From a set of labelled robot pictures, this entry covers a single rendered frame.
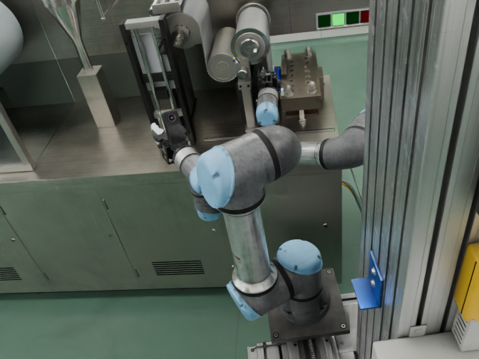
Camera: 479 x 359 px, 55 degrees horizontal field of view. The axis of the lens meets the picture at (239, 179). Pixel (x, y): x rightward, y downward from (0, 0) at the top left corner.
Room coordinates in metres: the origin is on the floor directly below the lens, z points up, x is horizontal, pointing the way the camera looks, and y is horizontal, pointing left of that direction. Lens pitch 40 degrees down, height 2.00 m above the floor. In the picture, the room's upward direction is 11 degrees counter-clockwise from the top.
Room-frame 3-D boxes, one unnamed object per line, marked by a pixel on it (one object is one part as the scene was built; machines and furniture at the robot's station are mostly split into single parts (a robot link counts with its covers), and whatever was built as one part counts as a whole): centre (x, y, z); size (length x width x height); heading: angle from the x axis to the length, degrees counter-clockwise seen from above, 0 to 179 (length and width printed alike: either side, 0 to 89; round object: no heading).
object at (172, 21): (1.84, 0.09, 1.33); 0.25 x 0.14 x 0.14; 169
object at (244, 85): (1.63, -0.09, 1.05); 0.06 x 0.05 x 0.31; 169
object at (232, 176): (0.74, 0.00, 1.19); 0.15 x 0.12 x 0.55; 112
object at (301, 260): (0.79, -0.11, 0.98); 0.13 x 0.12 x 0.14; 112
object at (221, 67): (1.81, -0.04, 1.17); 0.26 x 0.12 x 0.12; 169
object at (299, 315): (0.80, -0.12, 0.87); 0.15 x 0.15 x 0.10
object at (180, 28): (1.69, 0.12, 1.33); 0.06 x 0.06 x 0.06; 79
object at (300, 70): (1.79, -0.34, 1.00); 0.40 x 0.16 x 0.06; 169
